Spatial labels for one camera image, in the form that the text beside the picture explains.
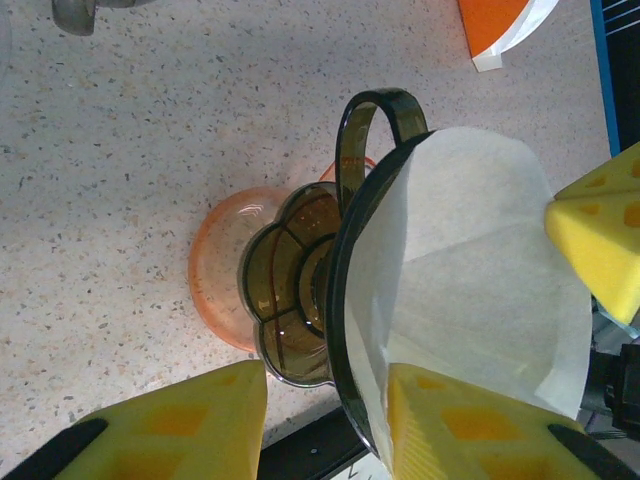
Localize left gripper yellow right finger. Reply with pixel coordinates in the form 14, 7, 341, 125
387, 362, 640, 480

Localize blue table edge strip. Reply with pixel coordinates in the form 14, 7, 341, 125
589, 0, 624, 157

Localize orange white filter pack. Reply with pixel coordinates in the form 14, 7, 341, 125
457, 0, 561, 74

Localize grey glass server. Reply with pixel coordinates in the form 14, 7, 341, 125
52, 0, 149, 37

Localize green glass dripper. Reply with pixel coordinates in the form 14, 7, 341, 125
238, 87, 439, 461

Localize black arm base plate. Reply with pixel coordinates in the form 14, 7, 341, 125
592, 299, 640, 441

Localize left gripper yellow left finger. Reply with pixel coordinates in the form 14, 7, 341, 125
9, 359, 269, 480

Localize orange glass carafe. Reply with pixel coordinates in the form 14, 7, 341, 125
187, 155, 379, 376

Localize white paper coffee filter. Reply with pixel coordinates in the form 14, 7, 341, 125
344, 125, 594, 474

